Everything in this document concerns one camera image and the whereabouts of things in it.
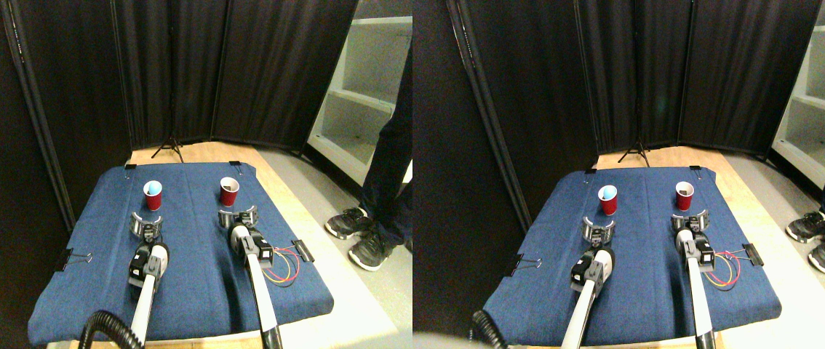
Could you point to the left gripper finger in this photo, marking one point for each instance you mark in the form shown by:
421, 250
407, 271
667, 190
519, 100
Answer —
588, 231
608, 230
156, 226
137, 227

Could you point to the black curtain stand pole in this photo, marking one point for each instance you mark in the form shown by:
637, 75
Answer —
33, 109
487, 109

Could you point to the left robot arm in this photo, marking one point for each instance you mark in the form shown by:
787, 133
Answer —
146, 305
587, 313

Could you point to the red cup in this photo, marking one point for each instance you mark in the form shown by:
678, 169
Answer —
153, 202
608, 206
685, 203
229, 198

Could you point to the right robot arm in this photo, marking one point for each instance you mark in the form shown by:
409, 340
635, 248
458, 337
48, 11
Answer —
698, 305
261, 298

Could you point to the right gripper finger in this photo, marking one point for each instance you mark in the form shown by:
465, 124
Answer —
701, 221
677, 222
225, 219
250, 217

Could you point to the dark blue cloth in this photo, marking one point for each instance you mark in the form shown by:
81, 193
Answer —
194, 291
645, 298

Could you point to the white shelf unit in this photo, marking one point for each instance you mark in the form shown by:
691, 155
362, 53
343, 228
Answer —
816, 123
354, 123

